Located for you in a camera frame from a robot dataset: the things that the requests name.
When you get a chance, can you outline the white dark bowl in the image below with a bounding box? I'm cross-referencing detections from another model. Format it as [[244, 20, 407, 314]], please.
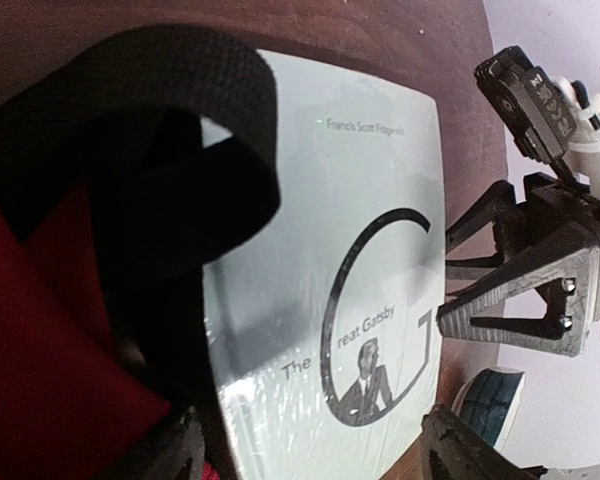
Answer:
[[451, 367, 527, 453]]

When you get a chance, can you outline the grey Great Gatsby book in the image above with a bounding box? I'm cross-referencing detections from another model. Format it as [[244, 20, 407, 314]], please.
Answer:
[[204, 51, 445, 479]]

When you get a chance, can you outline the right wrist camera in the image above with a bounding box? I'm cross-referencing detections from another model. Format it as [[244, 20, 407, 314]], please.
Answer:
[[474, 46, 600, 201]]

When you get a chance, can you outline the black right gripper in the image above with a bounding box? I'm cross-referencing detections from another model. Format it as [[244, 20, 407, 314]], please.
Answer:
[[437, 173, 600, 357]]

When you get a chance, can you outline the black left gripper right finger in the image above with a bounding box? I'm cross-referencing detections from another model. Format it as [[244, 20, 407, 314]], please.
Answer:
[[420, 405, 545, 480]]

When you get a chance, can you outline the red student backpack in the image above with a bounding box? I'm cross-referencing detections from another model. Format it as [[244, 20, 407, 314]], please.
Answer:
[[0, 24, 280, 479]]

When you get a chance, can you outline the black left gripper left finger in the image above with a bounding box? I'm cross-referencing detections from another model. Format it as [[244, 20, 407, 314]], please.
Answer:
[[124, 406, 205, 480]]

